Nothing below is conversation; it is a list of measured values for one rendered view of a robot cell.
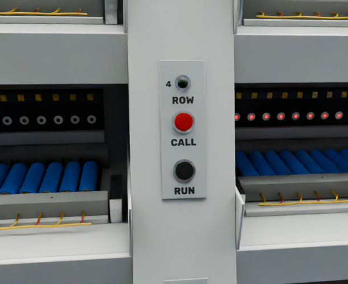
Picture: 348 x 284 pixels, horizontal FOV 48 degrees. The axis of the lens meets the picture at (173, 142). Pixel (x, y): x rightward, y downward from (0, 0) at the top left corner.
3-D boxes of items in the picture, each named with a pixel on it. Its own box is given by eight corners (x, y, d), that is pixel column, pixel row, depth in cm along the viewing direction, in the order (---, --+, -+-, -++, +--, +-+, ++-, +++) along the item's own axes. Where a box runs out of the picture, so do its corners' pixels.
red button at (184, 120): (193, 131, 34) (193, 112, 34) (175, 131, 34) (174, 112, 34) (191, 130, 35) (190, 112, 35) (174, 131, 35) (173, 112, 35)
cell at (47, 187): (64, 174, 47) (56, 205, 41) (48, 175, 47) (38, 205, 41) (62, 161, 46) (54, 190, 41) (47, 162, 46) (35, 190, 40)
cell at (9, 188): (29, 176, 47) (15, 207, 41) (13, 176, 46) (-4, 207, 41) (27, 162, 46) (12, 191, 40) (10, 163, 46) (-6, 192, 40)
